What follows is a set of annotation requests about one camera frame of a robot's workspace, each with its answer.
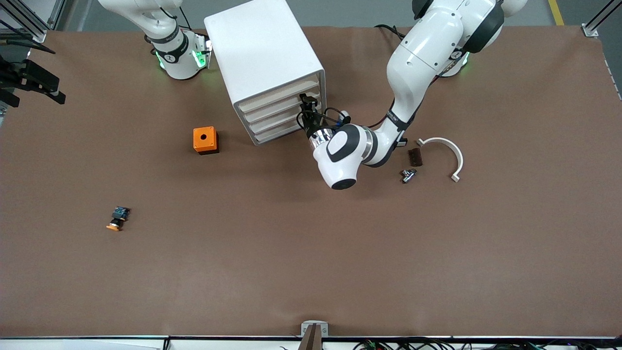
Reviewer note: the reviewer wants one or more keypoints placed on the white bracket at table edge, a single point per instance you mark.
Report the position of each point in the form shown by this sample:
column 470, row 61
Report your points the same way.
column 314, row 335

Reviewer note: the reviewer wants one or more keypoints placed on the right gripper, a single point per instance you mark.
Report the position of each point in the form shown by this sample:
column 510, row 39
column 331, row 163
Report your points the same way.
column 24, row 79

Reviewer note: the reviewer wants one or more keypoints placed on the aluminium frame strut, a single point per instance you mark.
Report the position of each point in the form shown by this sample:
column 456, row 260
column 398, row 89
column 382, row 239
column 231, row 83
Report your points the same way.
column 36, row 35
column 57, row 12
column 589, row 30

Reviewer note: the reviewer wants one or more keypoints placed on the white drawer cabinet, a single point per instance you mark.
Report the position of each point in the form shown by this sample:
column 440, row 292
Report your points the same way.
column 262, row 43

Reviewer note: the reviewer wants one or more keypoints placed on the white curved plastic bracket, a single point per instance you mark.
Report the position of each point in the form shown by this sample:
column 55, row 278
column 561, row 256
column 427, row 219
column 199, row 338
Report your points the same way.
column 457, row 155

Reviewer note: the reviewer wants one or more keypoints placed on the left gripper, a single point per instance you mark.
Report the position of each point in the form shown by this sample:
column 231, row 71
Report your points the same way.
column 309, row 126

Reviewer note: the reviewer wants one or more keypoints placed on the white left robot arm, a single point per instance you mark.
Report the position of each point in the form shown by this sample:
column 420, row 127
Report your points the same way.
column 418, row 53

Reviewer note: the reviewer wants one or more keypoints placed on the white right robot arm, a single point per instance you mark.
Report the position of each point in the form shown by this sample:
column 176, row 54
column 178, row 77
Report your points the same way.
column 175, row 58

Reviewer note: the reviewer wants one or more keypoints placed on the orange button enclosure box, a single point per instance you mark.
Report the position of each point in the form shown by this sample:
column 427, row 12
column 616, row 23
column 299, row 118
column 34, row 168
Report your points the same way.
column 204, row 138

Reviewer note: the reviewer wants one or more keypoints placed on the brown terminal block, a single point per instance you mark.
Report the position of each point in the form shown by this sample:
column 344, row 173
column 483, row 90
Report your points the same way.
column 416, row 157

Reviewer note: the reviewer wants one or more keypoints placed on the white plastic drawer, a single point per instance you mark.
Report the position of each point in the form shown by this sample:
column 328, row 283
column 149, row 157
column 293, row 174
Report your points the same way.
column 272, row 110
column 282, row 130
column 274, row 120
column 279, row 96

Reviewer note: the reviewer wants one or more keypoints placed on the orange push button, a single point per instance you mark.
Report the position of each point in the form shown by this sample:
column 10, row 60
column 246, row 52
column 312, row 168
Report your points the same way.
column 118, row 218

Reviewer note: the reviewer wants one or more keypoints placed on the silver key switch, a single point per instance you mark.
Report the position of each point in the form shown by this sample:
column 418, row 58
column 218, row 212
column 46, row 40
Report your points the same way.
column 408, row 176

